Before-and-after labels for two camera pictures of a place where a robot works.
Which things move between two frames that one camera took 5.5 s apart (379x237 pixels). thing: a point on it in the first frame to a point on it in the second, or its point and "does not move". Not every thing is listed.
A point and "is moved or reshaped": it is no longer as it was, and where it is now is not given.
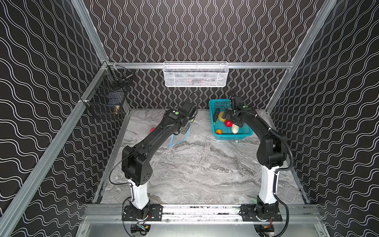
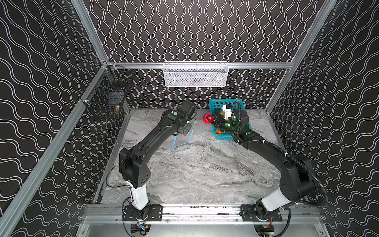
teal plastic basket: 221,132 does not move
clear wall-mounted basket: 196,74 does not move
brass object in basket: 117,108 does not move
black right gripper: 227,113 to 217,120
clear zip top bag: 178,138 is moved or reshaped
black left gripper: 183,129 does not move
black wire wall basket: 106,96 does not move
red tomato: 228,123 is moved or reshaped
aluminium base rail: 141,213 does not move
